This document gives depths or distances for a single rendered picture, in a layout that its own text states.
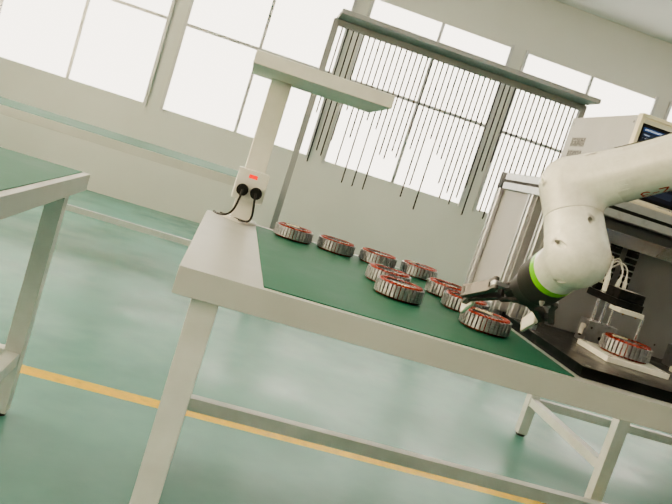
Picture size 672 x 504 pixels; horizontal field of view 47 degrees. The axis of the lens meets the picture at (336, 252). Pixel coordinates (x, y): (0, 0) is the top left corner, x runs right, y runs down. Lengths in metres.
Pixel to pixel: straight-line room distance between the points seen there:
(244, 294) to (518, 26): 7.38
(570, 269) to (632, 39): 7.78
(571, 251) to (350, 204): 6.84
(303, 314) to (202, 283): 0.18
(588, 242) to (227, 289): 0.61
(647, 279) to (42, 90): 6.87
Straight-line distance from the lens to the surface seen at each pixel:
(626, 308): 1.87
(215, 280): 1.34
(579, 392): 1.53
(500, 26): 8.48
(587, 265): 1.31
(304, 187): 8.02
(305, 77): 2.00
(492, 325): 1.65
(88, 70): 8.14
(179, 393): 1.43
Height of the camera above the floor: 0.99
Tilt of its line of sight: 6 degrees down
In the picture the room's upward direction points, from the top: 18 degrees clockwise
